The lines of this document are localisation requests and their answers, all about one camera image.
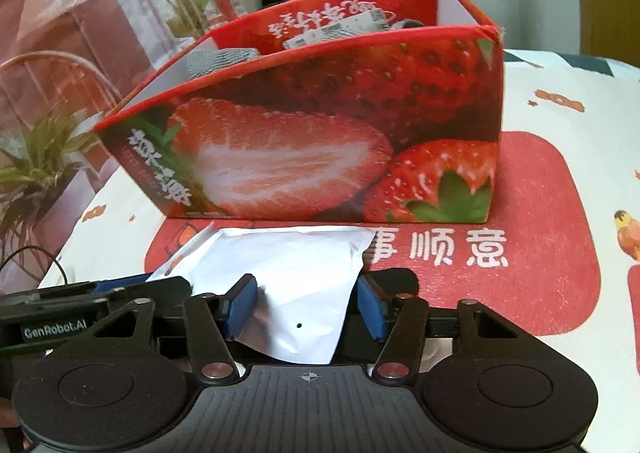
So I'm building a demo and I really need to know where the black cable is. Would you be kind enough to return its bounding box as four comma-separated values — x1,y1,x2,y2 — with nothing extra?
0,244,68,286

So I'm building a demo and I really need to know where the red strawberry cardboard box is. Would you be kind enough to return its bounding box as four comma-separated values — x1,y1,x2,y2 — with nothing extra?
94,0,503,224

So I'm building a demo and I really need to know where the clear plastic packaged insole bag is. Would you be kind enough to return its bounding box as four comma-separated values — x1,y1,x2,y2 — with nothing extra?
150,226,375,364

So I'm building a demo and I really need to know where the grey knitted soft cloth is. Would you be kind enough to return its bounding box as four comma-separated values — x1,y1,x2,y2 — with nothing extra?
186,16,424,80

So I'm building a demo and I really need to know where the white patterned tablecloth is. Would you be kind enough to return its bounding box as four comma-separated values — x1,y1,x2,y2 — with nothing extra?
37,47,640,453

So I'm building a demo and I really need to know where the person's right hand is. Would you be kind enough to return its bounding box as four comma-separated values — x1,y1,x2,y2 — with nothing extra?
0,407,25,453

